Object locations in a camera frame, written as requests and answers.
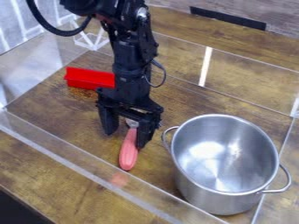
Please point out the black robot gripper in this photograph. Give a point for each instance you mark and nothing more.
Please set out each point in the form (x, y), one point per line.
(129, 100)

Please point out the pink handled metal spoon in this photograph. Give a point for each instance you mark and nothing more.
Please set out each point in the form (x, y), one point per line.
(129, 150)

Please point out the stainless steel pot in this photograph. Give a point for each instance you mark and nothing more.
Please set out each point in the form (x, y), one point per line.
(226, 163)

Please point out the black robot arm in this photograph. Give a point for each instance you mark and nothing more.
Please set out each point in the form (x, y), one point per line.
(126, 20)

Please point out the red plastic block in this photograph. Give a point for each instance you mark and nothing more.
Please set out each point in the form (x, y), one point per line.
(89, 79)

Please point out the clear acrylic barrier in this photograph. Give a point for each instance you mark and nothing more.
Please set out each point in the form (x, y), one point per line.
(59, 160)

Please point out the black strip on wall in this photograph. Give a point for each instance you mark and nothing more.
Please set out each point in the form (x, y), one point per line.
(229, 18)

